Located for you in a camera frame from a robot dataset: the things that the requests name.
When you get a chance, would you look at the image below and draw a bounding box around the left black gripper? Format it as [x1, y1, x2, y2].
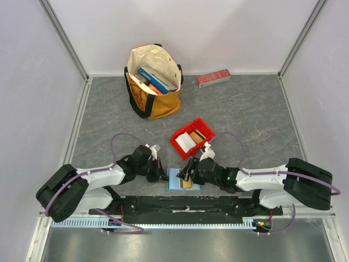
[137, 157, 170, 183]

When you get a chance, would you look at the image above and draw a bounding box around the gold brown credit card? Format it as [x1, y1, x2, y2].
[177, 179, 192, 190]

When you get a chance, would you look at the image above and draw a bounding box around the blue leather card holder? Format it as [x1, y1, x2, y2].
[167, 168, 202, 192]

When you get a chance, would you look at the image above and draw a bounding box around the white cards stack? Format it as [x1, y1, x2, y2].
[175, 132, 196, 153]

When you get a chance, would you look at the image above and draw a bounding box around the red plastic bin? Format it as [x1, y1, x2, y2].
[170, 117, 215, 159]

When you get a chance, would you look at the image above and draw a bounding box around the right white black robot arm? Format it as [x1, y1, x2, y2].
[177, 157, 333, 215]

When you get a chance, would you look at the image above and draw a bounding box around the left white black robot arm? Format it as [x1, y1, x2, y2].
[35, 145, 168, 223]

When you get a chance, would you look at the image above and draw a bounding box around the brown striped card in bin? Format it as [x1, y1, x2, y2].
[189, 129, 206, 144]

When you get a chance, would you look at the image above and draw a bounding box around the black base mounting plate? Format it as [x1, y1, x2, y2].
[102, 196, 283, 217]

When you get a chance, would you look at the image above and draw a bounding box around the yellow canvas tote bag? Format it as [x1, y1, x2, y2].
[124, 44, 183, 119]

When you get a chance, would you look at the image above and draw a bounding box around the orange book in bag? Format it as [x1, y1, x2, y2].
[148, 84, 163, 95]

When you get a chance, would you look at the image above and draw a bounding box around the blue book in bag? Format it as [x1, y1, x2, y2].
[138, 67, 170, 94]

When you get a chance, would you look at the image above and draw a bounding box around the red rectangular carton box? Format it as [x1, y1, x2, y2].
[196, 69, 231, 88]

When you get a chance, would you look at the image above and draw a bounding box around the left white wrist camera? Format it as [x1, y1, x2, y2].
[145, 144, 160, 160]

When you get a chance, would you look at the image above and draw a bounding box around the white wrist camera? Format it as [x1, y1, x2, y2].
[145, 144, 160, 160]
[199, 141, 215, 162]

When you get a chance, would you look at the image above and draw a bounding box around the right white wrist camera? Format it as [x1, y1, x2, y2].
[199, 141, 215, 162]

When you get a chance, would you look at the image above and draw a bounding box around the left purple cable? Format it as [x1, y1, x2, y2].
[45, 133, 151, 235]

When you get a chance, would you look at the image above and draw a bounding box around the grey slotted cable duct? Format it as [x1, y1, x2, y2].
[51, 216, 257, 230]

